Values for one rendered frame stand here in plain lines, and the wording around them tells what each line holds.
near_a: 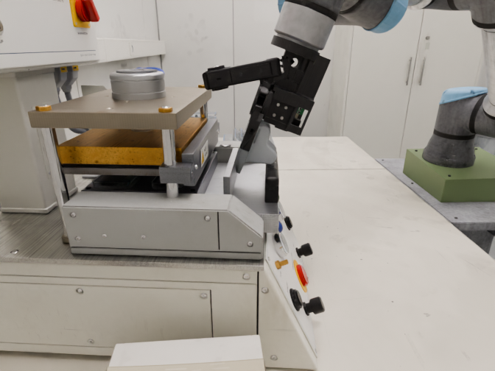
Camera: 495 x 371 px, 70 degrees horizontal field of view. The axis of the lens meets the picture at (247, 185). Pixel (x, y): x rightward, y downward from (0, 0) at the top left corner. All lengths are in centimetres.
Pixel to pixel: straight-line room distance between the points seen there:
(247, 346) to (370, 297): 32
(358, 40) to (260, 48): 79
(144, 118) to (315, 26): 25
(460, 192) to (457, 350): 62
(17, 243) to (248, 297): 33
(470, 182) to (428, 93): 190
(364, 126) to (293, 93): 239
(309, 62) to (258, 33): 257
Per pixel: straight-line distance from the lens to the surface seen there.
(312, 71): 53
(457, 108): 122
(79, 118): 47
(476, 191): 123
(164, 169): 45
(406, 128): 303
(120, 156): 50
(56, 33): 65
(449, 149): 126
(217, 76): 52
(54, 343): 62
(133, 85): 54
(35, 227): 62
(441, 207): 115
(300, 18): 51
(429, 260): 87
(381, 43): 286
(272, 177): 50
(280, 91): 51
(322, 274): 75
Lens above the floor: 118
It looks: 22 degrees down
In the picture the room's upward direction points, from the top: straight up
